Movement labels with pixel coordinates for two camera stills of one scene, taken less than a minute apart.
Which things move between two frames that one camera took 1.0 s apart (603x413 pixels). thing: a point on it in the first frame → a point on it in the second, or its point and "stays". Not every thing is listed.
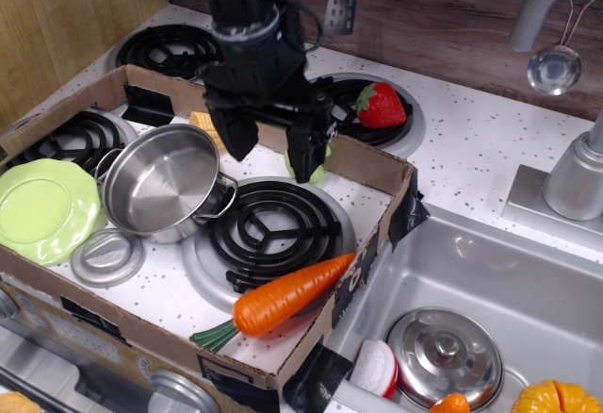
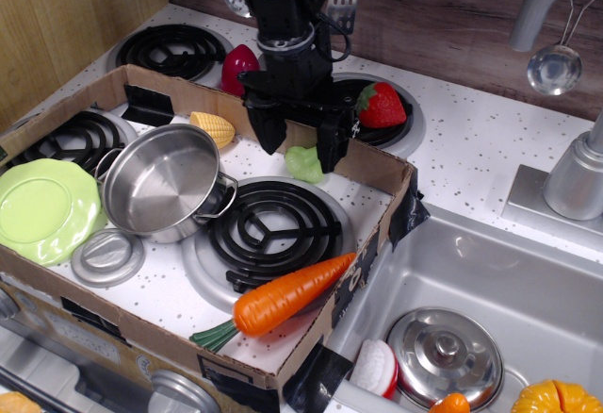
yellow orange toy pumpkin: [552, 396] stays
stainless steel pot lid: [443, 351] stays
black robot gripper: [270, 74] → [300, 78]
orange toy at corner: [13, 402] stays
